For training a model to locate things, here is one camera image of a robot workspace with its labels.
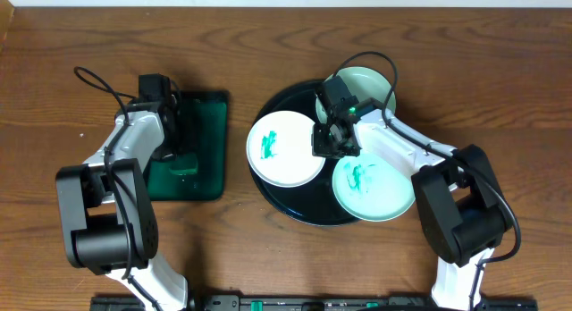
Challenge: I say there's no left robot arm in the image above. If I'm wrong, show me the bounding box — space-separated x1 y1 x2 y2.
55 73 195 310

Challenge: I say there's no mint plate front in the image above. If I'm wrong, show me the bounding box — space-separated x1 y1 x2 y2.
332 152 415 222

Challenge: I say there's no black rectangular water tray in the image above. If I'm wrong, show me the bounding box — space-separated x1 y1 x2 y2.
145 90 229 201

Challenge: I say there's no green sponge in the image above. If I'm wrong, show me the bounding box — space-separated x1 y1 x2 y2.
169 153 198 176

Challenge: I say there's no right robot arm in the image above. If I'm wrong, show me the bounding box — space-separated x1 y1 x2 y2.
312 75 521 310

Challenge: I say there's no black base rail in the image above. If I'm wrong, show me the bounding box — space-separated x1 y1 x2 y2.
89 295 539 311

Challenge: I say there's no black round tray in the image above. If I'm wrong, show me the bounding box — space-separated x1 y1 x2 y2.
249 80 361 226

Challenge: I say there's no mint plate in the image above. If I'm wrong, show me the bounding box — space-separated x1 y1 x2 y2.
332 152 415 222
315 66 397 123

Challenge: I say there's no mint plate rear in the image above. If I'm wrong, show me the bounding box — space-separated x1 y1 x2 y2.
315 66 397 123

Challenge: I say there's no white plate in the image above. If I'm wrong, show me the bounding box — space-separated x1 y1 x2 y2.
246 111 325 188

